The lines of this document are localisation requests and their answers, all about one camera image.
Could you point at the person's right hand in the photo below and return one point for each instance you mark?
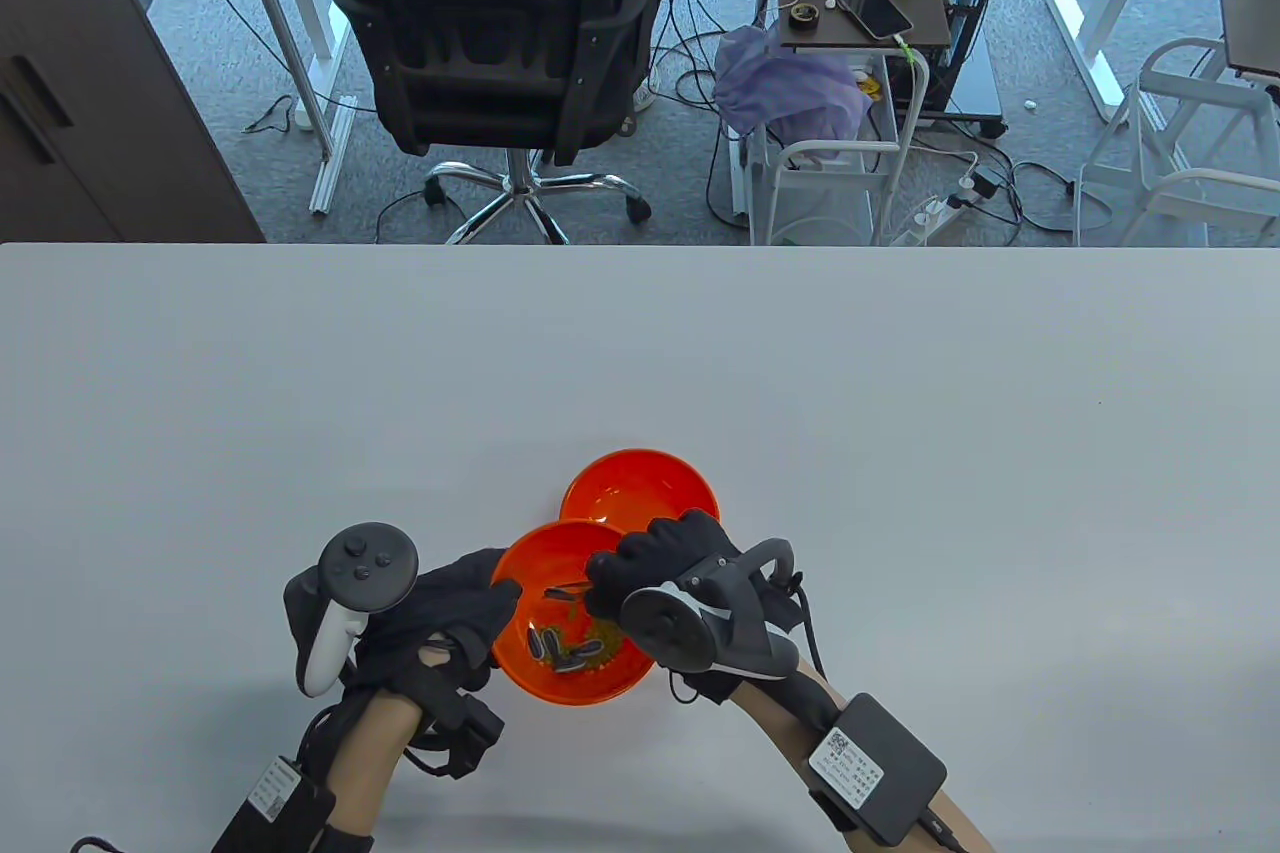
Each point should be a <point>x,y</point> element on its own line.
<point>670,543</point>

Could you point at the person's left hand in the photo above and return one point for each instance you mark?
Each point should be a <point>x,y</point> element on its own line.
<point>445,603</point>

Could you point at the orange plastic bowl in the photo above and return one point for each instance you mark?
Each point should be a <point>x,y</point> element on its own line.
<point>530,558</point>
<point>640,483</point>

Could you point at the pile of sunflower seeds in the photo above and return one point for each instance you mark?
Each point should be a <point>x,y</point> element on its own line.
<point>545,643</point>

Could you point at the metal tweezers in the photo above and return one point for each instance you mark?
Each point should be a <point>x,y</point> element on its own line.
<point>570,590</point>

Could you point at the person's right forearm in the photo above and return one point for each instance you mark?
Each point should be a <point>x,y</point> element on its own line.
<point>780,723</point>

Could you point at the person's left forearm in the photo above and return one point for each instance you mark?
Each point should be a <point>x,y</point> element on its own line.
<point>375,753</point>

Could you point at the grey tracking controller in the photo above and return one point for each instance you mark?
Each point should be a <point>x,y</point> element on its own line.
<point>365,563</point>
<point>665,628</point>

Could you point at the pile of green beans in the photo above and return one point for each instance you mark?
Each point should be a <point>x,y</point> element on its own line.
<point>600,638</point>

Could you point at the black wrist sensor box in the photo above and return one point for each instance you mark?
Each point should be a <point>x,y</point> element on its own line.
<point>300,823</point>
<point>890,773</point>

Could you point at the white power strip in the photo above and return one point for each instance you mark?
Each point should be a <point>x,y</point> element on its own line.
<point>925,218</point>

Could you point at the purple cloth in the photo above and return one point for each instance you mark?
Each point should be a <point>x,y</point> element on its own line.
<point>790,88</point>

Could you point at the yellow packet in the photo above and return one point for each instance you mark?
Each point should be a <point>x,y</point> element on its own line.
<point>868,83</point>

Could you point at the black office chair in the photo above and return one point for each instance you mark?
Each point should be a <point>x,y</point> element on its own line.
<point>500,43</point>

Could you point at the black tape roll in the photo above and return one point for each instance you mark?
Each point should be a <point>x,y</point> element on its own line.
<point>793,16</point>

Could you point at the black smartphone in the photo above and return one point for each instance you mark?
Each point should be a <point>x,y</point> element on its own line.
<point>878,8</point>

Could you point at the brown cabinet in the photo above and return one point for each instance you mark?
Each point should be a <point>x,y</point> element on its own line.
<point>80,93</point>

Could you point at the white desk leg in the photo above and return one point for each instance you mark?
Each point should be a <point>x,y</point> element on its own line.
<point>1085,43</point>

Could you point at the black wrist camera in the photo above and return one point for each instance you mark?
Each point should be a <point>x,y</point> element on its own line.
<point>465,728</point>

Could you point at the white desk frame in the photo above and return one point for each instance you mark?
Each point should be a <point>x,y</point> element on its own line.
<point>320,73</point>

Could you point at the white metal chair frame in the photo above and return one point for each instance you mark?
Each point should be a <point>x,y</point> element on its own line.
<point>1210,93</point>

